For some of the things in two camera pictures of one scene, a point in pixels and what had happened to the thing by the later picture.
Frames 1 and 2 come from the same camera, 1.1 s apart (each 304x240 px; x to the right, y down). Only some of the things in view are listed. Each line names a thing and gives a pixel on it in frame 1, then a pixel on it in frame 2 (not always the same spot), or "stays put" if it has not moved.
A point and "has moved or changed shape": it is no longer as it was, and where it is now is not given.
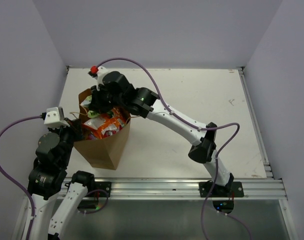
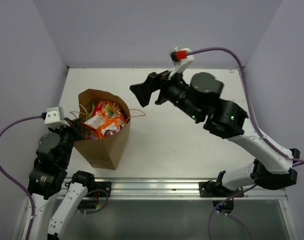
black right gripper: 96,104 to 153,82
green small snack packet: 87,101 has moved or changed shape
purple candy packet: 91,137 stays put
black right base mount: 220,191 stays put
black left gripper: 75,127 stays put
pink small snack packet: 109,133 stays put
